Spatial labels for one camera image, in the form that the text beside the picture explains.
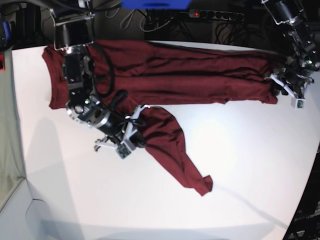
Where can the red box at left edge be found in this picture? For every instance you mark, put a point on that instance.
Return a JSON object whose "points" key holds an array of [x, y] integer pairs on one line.
{"points": [[2, 62]]}

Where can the blue handled tool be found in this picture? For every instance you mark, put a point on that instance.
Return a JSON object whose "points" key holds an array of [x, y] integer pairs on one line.
{"points": [[7, 30]]}

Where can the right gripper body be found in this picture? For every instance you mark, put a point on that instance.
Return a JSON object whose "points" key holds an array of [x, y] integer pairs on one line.
{"points": [[117, 128]]}

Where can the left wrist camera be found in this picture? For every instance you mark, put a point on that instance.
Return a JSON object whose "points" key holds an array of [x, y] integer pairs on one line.
{"points": [[298, 103]]}

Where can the black power strip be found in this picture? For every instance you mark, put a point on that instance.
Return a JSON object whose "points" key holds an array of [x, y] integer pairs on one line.
{"points": [[216, 15]]}

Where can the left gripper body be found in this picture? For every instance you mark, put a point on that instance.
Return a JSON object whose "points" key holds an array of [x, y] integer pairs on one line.
{"points": [[294, 90]]}

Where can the dark red t-shirt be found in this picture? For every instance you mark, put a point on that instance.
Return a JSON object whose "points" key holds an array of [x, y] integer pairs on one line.
{"points": [[160, 75]]}

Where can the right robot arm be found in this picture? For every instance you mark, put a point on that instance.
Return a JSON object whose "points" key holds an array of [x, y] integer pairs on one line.
{"points": [[73, 22]]}

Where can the blue box at top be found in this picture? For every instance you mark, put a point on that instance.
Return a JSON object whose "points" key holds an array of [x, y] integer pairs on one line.
{"points": [[155, 4]]}

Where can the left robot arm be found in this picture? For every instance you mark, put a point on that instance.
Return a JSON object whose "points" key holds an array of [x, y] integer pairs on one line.
{"points": [[295, 77]]}

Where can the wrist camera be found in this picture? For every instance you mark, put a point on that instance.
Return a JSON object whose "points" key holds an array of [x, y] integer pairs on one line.
{"points": [[125, 148], [298, 103]]}

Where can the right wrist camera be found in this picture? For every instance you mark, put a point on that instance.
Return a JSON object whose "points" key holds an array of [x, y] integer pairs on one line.
{"points": [[125, 148]]}

